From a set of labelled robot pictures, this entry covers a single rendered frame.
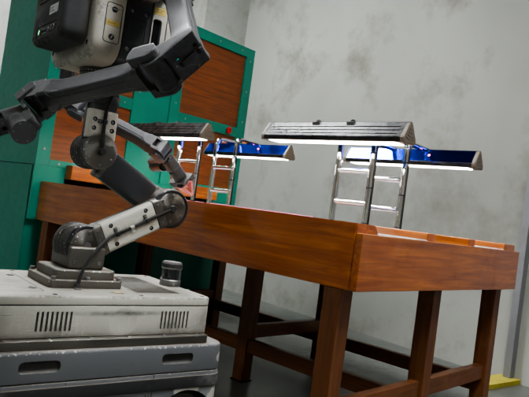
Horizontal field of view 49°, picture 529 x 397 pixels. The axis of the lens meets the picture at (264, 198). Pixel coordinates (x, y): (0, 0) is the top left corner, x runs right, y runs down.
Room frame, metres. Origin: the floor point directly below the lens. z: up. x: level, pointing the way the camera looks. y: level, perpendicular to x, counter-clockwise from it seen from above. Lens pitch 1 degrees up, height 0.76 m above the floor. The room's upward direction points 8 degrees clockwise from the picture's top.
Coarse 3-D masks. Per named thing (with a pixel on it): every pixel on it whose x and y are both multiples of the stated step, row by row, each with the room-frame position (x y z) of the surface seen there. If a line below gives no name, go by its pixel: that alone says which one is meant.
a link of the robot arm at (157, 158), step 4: (156, 152) 2.34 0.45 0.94; (168, 152) 2.40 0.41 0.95; (152, 156) 2.35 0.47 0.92; (156, 156) 2.34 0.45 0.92; (160, 156) 2.34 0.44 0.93; (168, 156) 2.38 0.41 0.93; (148, 160) 2.44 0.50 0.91; (152, 160) 2.42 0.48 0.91; (156, 160) 2.36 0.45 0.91; (160, 160) 2.35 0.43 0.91; (164, 160) 2.36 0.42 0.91; (152, 164) 2.44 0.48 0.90; (156, 164) 2.42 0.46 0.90; (152, 168) 2.44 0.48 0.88; (156, 168) 2.43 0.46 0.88; (160, 168) 2.42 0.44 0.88
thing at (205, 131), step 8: (144, 128) 2.81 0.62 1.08; (152, 128) 2.76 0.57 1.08; (160, 128) 2.72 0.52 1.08; (168, 128) 2.68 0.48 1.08; (176, 128) 2.64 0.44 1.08; (184, 128) 2.60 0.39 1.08; (192, 128) 2.57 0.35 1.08; (200, 128) 2.53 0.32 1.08; (208, 128) 2.53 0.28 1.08; (160, 136) 2.70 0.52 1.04; (168, 136) 2.66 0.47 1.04; (176, 136) 2.62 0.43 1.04; (184, 136) 2.58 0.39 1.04; (192, 136) 2.54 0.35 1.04; (200, 136) 2.51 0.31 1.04; (208, 136) 2.53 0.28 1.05
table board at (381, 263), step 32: (384, 256) 1.67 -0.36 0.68; (416, 256) 1.81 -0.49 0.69; (448, 256) 1.98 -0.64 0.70; (480, 256) 2.18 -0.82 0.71; (512, 256) 2.42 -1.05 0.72; (352, 288) 1.59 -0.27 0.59; (384, 288) 1.69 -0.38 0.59; (416, 288) 1.83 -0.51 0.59; (448, 288) 2.00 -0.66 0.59; (480, 288) 2.21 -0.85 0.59; (512, 288) 2.46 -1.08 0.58
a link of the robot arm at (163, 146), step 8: (72, 112) 2.33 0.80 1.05; (80, 112) 2.34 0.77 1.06; (80, 120) 2.35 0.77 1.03; (120, 120) 2.36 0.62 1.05; (120, 128) 2.34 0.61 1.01; (128, 128) 2.35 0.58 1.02; (136, 128) 2.36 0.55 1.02; (120, 136) 2.38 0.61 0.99; (128, 136) 2.36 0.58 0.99; (136, 136) 2.34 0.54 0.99; (144, 136) 2.35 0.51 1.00; (152, 136) 2.36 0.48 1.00; (136, 144) 2.37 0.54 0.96; (144, 144) 2.34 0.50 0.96; (152, 144) 2.34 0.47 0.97; (160, 144) 2.35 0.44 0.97; (168, 144) 2.37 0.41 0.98; (152, 152) 2.35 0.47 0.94; (160, 152) 2.33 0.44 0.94
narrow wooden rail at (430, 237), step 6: (378, 228) 2.03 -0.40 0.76; (384, 228) 2.01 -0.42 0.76; (390, 228) 2.00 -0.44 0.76; (396, 228) 1.99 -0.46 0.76; (390, 234) 2.00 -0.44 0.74; (396, 234) 1.98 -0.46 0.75; (402, 234) 1.97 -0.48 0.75; (408, 234) 1.95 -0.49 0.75; (414, 234) 1.94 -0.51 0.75; (420, 234) 1.92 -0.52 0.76; (426, 234) 1.91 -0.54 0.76; (432, 234) 1.93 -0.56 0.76; (432, 240) 1.93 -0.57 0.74
